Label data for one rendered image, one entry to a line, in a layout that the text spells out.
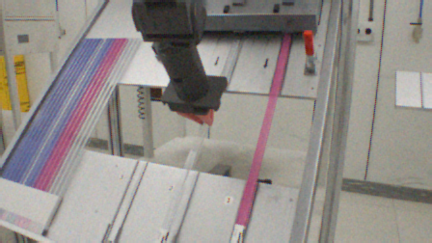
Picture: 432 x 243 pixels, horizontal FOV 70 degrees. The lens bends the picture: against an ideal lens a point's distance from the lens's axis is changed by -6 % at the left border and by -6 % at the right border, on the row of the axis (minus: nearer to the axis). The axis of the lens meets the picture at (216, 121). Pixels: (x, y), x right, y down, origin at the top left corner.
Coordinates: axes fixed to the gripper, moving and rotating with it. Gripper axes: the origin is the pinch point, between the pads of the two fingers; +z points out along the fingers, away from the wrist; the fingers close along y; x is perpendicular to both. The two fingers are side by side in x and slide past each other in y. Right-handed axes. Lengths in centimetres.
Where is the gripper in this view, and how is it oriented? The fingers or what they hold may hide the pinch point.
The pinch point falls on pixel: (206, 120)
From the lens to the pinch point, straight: 62.3
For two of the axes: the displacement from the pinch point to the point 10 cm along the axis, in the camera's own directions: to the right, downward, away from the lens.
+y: -9.3, -1.2, 3.5
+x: -3.0, 8.1, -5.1
